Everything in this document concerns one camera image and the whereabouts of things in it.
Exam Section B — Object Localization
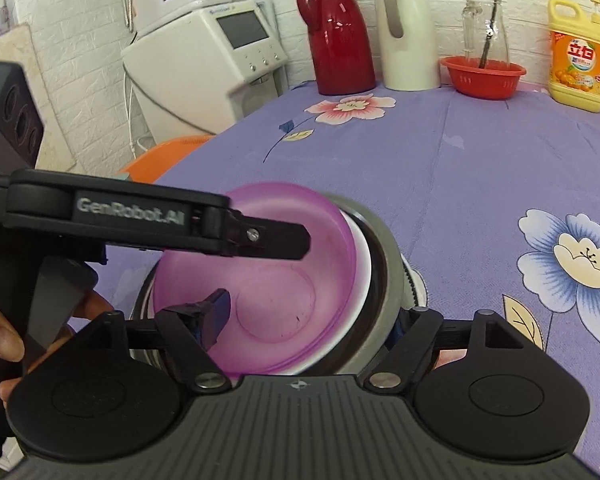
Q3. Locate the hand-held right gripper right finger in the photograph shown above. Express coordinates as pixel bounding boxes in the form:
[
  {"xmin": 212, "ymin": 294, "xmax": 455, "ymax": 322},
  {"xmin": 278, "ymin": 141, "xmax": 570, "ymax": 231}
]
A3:
[{"xmin": 362, "ymin": 306, "xmax": 548, "ymax": 392}]

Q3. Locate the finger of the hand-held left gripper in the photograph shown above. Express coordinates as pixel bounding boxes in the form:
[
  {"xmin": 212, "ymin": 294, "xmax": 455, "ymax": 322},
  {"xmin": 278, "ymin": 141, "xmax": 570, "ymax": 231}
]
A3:
[{"xmin": 224, "ymin": 209, "xmax": 312, "ymax": 262}]

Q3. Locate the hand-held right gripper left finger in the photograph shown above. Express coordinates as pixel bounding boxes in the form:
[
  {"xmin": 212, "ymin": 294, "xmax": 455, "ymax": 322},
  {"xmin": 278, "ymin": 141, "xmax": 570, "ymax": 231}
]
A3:
[{"xmin": 66, "ymin": 287, "xmax": 233, "ymax": 394}]

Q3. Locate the white plate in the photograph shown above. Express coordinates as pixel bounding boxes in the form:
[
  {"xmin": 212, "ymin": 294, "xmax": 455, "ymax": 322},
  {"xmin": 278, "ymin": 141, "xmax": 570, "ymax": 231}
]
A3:
[{"xmin": 401, "ymin": 252, "xmax": 432, "ymax": 312}]

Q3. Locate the purple plastic bowl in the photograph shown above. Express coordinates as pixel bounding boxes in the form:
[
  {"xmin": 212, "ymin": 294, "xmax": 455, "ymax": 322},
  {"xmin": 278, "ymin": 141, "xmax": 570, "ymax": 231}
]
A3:
[{"xmin": 151, "ymin": 182, "xmax": 359, "ymax": 376}]

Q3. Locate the stainless steel bowl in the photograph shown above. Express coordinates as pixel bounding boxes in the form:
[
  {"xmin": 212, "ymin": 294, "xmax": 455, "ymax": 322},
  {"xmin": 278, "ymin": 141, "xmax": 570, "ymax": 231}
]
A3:
[{"xmin": 130, "ymin": 192, "xmax": 412, "ymax": 377}]

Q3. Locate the white ceramic bowl red pattern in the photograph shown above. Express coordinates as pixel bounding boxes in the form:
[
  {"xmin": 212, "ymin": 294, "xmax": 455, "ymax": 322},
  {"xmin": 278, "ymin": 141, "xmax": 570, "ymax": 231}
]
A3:
[{"xmin": 220, "ymin": 212, "xmax": 373, "ymax": 377}]

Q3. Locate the person's left hand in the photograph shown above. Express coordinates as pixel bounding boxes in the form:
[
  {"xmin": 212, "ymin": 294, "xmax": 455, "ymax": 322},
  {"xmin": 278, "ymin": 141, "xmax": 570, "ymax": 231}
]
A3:
[{"xmin": 0, "ymin": 290, "xmax": 116, "ymax": 403}]

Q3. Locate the beige marble slab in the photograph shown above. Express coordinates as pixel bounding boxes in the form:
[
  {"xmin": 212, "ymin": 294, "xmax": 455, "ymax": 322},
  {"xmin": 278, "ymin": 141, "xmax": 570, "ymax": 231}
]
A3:
[{"xmin": 0, "ymin": 22, "xmax": 87, "ymax": 173}]

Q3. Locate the orange plastic stool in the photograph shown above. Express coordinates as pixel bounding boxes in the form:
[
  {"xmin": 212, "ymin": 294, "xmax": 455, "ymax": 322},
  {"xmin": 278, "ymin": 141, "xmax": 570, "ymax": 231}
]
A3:
[{"xmin": 117, "ymin": 135, "xmax": 216, "ymax": 184}]

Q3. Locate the purple floral tablecloth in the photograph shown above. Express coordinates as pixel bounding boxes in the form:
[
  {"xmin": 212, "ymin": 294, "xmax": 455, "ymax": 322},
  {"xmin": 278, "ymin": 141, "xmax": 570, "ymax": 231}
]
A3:
[{"xmin": 95, "ymin": 82, "xmax": 600, "ymax": 480}]

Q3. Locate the white appliance with screen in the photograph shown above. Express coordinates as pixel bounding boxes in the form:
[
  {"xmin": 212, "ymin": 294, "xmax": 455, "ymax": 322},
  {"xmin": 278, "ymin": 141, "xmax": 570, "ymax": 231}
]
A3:
[{"xmin": 121, "ymin": 0, "xmax": 291, "ymax": 147}]

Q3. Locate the red thermos jug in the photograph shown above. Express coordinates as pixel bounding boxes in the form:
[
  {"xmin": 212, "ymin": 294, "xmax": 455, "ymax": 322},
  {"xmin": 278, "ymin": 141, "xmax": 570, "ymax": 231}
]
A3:
[{"xmin": 296, "ymin": 0, "xmax": 377, "ymax": 96}]

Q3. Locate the white thermos jug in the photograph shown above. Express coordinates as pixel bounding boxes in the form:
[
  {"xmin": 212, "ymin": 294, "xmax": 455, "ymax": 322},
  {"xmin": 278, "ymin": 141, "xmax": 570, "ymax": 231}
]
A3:
[{"xmin": 377, "ymin": 0, "xmax": 441, "ymax": 92}]

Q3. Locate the red plastic basket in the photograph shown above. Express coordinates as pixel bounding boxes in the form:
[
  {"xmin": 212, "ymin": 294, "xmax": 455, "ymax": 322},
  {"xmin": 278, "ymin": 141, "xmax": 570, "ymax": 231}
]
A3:
[{"xmin": 440, "ymin": 56, "xmax": 527, "ymax": 101}]

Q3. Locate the clear glass pitcher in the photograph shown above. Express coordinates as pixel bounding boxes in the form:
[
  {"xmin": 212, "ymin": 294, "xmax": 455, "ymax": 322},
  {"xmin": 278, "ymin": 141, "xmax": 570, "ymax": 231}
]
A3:
[{"xmin": 461, "ymin": 0, "xmax": 511, "ymax": 69}]

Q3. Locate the yellow detergent bottle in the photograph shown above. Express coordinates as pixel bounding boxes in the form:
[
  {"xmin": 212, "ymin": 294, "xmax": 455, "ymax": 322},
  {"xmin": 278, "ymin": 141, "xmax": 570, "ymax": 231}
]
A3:
[{"xmin": 547, "ymin": 0, "xmax": 600, "ymax": 114}]

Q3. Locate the dark stirring stick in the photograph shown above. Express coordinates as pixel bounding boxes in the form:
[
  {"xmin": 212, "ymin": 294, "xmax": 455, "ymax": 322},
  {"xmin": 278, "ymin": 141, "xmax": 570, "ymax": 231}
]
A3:
[{"xmin": 478, "ymin": 0, "xmax": 502, "ymax": 70}]

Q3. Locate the white cable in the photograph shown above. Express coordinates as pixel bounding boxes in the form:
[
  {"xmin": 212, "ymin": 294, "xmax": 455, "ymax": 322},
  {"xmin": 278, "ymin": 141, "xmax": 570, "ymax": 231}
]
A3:
[{"xmin": 123, "ymin": 72, "xmax": 154, "ymax": 154}]

